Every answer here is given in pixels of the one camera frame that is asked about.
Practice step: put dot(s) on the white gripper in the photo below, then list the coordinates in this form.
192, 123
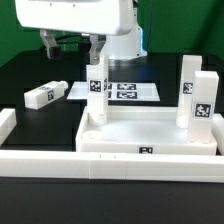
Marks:
105, 17

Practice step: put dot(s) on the white desk top tray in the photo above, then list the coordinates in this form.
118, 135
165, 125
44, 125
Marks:
138, 129

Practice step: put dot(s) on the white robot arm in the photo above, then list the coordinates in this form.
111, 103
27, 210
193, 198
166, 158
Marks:
123, 47

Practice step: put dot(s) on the marker tag sheet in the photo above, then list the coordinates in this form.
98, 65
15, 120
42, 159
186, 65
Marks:
118, 91

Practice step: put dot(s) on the white left fence block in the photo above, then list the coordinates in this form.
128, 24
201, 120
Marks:
7, 123

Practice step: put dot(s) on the white fence block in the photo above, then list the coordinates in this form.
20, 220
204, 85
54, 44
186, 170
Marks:
7, 123
218, 131

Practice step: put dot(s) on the white front fence bar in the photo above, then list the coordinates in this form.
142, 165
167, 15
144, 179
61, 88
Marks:
118, 166

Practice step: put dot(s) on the white right fence block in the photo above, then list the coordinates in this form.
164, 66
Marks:
218, 131

